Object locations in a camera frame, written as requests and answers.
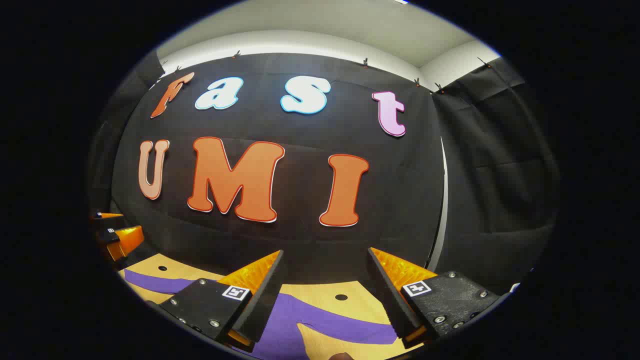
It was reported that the white upright stand pole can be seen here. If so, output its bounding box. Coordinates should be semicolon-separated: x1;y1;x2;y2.
427;136;449;273

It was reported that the black backdrop cloth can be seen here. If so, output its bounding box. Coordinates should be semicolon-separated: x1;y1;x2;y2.
110;51;447;288

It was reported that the purple shirt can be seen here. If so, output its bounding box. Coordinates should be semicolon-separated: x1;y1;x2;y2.
123;268;401;360

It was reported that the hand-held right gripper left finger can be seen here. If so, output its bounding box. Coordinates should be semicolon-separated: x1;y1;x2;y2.
159;249;286;351

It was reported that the row of small cloth clips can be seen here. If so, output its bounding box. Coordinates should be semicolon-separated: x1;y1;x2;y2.
160;49;496;95

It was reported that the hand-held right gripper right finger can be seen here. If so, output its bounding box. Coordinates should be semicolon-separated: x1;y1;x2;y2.
367;247;502;350

